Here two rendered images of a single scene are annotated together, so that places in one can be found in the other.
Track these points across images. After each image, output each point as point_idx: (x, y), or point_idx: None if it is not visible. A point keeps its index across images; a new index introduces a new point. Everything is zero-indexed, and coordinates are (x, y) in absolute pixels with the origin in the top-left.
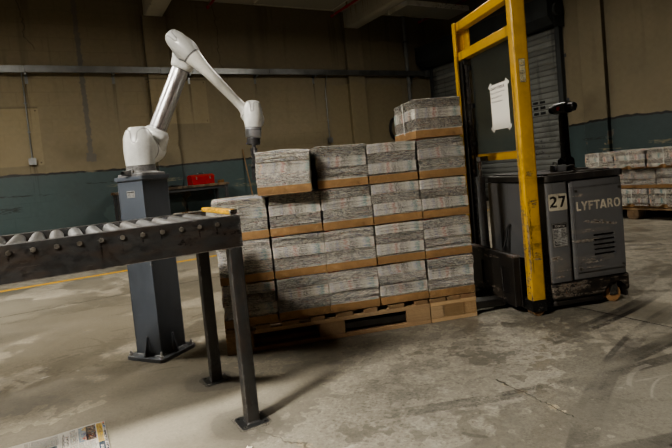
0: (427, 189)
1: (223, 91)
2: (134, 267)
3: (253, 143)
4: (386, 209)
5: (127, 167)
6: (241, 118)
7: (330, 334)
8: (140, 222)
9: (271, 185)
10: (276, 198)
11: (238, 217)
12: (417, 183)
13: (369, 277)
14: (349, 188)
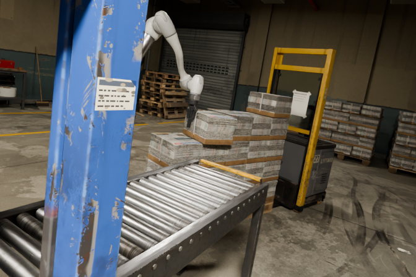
0: (270, 145)
1: (180, 63)
2: None
3: (195, 104)
4: (252, 155)
5: None
6: (180, 81)
7: None
8: (186, 175)
9: (212, 138)
10: (208, 144)
11: (268, 185)
12: (267, 141)
13: None
14: (241, 141)
